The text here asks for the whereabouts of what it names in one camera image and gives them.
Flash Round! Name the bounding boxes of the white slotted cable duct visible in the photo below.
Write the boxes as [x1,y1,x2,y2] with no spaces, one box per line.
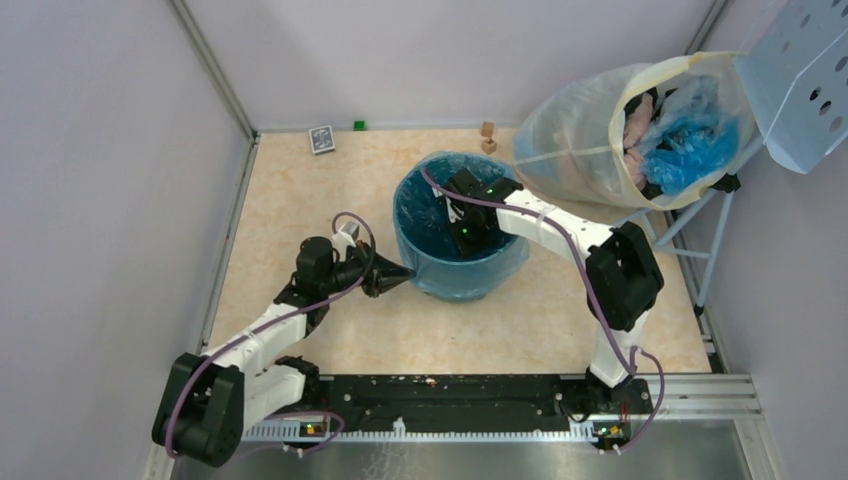
[242,420,597,444]

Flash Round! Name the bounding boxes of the small wooden block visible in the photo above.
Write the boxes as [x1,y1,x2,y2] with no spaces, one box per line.
[481,138,498,155]
[480,121,495,138]

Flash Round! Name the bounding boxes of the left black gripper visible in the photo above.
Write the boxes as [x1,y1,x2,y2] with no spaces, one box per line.
[321,239,416,298]

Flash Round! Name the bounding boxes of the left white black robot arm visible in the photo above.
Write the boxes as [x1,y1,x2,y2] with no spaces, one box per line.
[151,233,415,467]

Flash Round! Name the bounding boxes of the blue bags inside large bag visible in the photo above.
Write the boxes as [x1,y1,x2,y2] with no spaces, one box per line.
[639,76,740,199]

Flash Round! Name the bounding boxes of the blue plastic trash bag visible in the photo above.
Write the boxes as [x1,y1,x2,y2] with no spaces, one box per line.
[392,151,530,303]

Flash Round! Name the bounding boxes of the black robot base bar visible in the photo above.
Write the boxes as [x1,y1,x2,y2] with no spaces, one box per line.
[282,374,654,433]

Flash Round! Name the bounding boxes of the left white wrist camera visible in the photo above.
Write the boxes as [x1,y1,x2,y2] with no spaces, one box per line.
[331,221,360,254]

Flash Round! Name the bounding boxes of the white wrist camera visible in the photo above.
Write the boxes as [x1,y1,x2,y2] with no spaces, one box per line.
[444,196,464,224]
[331,221,360,254]

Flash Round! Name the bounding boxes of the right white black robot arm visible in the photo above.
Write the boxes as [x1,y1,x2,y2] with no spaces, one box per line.
[425,168,664,412]

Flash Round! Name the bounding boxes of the lower small wooden block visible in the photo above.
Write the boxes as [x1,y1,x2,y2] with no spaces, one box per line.
[481,138,498,155]

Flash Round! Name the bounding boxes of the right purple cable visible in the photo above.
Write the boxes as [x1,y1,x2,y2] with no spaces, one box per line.
[420,166,666,455]

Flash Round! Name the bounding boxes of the upper small wooden block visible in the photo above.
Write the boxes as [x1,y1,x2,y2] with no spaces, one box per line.
[480,121,495,138]

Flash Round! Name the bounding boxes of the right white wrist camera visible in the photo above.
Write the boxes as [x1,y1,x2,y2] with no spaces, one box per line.
[444,196,464,224]

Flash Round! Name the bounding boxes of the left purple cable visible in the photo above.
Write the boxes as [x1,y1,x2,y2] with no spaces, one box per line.
[164,211,378,460]

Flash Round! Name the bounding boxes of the aluminium frame post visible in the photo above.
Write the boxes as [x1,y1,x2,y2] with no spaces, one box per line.
[167,0,257,143]

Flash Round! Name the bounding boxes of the perforated white metal panel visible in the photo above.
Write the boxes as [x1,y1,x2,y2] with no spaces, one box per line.
[734,0,847,174]

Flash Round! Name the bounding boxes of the purple cable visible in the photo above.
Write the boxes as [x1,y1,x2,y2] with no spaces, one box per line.
[420,166,666,455]
[164,211,378,460]

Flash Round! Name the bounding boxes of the large translucent stuffed bag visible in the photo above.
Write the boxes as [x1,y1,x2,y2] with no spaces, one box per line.
[513,52,755,210]

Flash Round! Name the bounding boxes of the playing card deck box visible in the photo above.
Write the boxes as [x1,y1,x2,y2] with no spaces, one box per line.
[308,125,336,156]

